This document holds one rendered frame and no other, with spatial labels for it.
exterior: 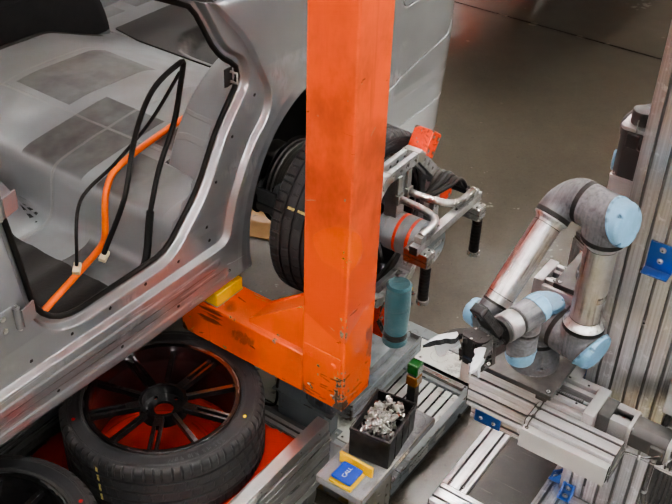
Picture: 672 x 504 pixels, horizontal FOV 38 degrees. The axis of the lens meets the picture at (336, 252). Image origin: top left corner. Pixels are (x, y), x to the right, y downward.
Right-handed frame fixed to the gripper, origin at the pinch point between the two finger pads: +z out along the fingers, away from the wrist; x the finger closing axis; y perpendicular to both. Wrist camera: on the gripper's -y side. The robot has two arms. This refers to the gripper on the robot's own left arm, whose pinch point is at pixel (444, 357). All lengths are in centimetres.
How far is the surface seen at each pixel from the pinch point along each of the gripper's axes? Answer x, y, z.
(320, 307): 67, 24, -16
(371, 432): 48, 62, -17
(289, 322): 82, 37, -15
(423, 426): 48, 73, -39
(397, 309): 76, 48, -55
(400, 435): 44, 66, -25
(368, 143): 52, -30, -25
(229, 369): 103, 60, -3
